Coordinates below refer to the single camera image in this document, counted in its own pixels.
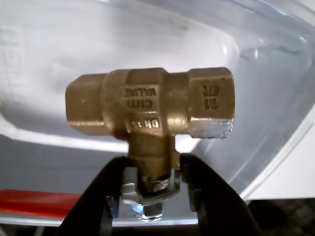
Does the brass ball valve red handle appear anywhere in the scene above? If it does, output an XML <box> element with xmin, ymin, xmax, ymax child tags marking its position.
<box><xmin>0</xmin><ymin>66</ymin><xmax>236</xmax><ymax>223</ymax></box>

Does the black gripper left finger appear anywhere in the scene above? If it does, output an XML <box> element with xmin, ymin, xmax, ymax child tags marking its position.
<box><xmin>55</xmin><ymin>156</ymin><xmax>128</xmax><ymax>236</ymax></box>

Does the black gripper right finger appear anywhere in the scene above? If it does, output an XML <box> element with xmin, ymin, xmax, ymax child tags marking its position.
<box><xmin>179</xmin><ymin>152</ymin><xmax>261</xmax><ymax>236</ymax></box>

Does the clear plastic box black rim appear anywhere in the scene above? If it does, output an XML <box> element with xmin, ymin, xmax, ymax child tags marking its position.
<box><xmin>0</xmin><ymin>0</ymin><xmax>315</xmax><ymax>236</ymax></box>

